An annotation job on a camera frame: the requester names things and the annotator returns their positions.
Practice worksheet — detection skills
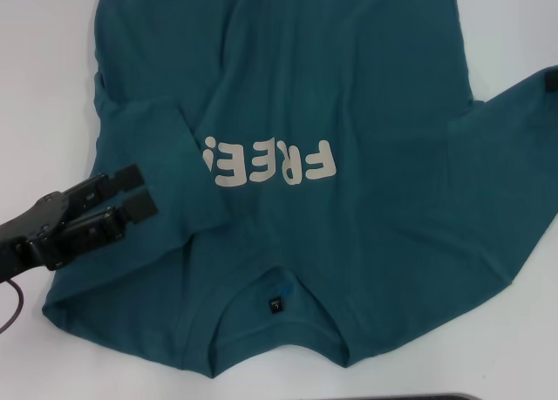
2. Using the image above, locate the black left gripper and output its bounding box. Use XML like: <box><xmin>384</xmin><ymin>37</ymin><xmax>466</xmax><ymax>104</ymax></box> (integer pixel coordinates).
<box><xmin>0</xmin><ymin>163</ymin><xmax>159</xmax><ymax>283</ymax></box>

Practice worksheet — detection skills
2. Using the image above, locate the dark red left arm cable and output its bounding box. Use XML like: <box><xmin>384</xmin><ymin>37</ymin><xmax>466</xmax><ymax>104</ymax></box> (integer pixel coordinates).
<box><xmin>0</xmin><ymin>277</ymin><xmax>25</xmax><ymax>335</ymax></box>

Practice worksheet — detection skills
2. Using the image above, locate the teal t-shirt with white print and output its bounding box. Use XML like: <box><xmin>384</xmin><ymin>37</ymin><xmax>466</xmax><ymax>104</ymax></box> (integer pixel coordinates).
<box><xmin>42</xmin><ymin>0</ymin><xmax>558</xmax><ymax>369</ymax></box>

